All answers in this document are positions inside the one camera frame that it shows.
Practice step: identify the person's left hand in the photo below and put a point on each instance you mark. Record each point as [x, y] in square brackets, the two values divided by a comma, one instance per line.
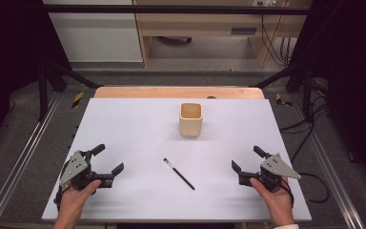
[73, 202]

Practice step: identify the black frame strut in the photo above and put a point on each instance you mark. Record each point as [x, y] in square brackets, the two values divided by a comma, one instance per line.
[60, 74]
[298, 79]

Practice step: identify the white cabinet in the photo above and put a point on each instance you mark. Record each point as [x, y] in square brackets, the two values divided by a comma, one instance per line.
[95, 35]

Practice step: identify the light wooden desk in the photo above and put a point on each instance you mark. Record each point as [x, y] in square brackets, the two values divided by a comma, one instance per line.
[203, 24]

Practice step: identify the aluminium floor rail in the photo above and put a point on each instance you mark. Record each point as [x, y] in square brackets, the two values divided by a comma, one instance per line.
[327, 159]
[28, 149]

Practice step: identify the person's right hand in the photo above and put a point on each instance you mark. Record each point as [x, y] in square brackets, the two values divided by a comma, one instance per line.
[278, 202]

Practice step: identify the black makeup brush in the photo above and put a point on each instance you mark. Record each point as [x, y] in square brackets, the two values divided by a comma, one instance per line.
[179, 174]

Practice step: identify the beige square cup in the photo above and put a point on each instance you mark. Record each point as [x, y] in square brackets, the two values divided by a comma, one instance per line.
[190, 125]

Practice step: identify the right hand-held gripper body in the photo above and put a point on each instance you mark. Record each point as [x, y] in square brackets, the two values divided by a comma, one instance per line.
[276, 167]

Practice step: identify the black horizontal frame bar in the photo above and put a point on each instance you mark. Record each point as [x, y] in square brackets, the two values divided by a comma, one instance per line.
[171, 9]

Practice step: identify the white board sheet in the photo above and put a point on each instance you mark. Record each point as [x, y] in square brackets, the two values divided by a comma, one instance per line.
[146, 133]

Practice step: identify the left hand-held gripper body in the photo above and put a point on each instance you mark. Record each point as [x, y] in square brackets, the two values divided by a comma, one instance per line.
[76, 167]

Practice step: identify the black curtain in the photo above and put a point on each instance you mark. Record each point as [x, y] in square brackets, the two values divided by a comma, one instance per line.
[349, 79]
[9, 63]

